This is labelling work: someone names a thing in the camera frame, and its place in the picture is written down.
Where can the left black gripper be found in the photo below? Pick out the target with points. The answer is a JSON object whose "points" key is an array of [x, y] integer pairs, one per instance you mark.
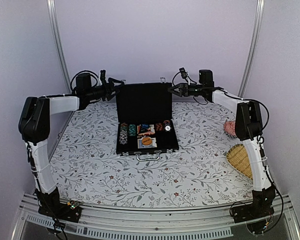
{"points": [[110, 91]]}

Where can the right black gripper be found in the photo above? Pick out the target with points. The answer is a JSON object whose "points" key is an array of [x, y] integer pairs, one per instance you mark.
{"points": [[182, 89]]}

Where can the black poker case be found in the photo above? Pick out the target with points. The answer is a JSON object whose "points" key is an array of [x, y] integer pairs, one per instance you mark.
{"points": [[146, 103]]}

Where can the orange dealer button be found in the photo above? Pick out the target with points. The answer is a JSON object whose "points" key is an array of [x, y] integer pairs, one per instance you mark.
{"points": [[146, 141]]}

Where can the blue playing card box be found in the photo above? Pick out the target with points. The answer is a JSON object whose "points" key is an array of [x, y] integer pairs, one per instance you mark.
{"points": [[140, 146]]}

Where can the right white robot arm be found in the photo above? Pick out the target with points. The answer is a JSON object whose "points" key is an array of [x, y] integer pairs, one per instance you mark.
{"points": [[248, 128]]}

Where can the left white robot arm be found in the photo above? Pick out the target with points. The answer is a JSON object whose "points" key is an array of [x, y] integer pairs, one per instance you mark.
{"points": [[35, 126]]}

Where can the green chip stack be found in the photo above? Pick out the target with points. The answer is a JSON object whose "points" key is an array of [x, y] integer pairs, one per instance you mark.
{"points": [[132, 130]]}

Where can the card deck in case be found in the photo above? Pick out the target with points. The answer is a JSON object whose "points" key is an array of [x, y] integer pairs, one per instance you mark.
{"points": [[145, 129]]}

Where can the red patterned bowl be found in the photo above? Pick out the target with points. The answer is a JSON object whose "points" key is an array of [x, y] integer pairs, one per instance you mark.
{"points": [[229, 129]]}

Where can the woven bamboo tray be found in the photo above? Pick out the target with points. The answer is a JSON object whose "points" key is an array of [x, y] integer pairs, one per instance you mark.
{"points": [[238, 158]]}

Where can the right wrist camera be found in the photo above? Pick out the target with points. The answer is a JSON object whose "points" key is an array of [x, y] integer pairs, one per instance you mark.
{"points": [[183, 73]]}

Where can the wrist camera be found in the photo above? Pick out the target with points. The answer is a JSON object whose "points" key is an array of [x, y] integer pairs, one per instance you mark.
{"points": [[183, 73], [102, 77]]}

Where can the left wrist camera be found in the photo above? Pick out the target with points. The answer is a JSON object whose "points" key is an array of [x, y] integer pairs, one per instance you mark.
{"points": [[102, 77]]}

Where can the left aluminium frame post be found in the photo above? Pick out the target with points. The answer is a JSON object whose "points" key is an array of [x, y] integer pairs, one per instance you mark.
{"points": [[53, 19]]}

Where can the aluminium frame post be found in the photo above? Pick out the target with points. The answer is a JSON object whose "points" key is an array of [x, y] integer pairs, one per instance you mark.
{"points": [[53, 19], [257, 24]]}

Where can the right aluminium frame post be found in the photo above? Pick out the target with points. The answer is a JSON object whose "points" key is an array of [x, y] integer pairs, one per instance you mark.
{"points": [[257, 24]]}

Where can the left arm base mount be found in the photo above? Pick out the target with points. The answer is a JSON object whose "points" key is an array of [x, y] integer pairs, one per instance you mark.
{"points": [[60, 211]]}

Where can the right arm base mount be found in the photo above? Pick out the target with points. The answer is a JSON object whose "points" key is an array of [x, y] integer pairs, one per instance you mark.
{"points": [[243, 212]]}

